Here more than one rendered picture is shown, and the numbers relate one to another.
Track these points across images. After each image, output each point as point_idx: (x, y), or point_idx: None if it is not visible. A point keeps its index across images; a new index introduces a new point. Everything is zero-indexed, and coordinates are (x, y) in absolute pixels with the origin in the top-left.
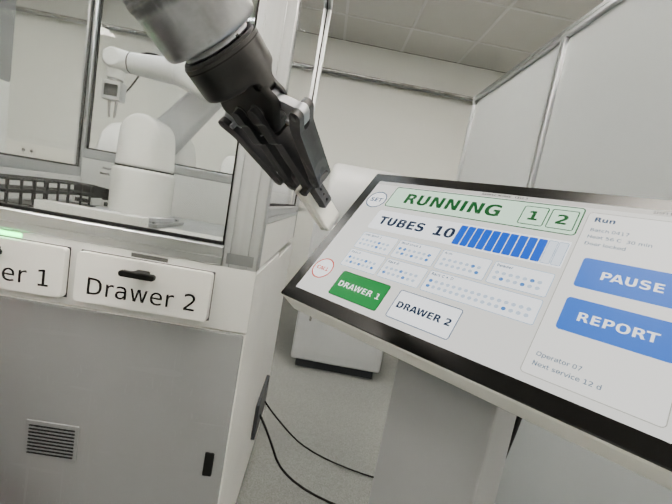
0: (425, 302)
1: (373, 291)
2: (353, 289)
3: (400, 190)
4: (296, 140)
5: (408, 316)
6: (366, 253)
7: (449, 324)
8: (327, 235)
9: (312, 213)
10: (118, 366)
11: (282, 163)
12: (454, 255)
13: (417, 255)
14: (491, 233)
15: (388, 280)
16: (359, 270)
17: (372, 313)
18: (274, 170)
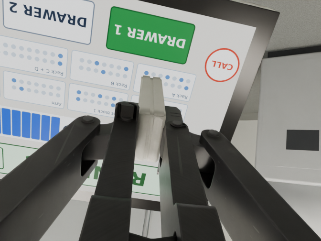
0: (51, 30)
1: (126, 36)
2: (157, 35)
3: (157, 191)
4: (7, 200)
5: (63, 6)
6: (163, 95)
7: (9, 4)
8: (238, 120)
9: (153, 90)
10: None
11: (166, 165)
12: (48, 101)
13: (92, 97)
14: (21, 133)
15: (113, 56)
16: (162, 67)
17: (112, 1)
18: (211, 156)
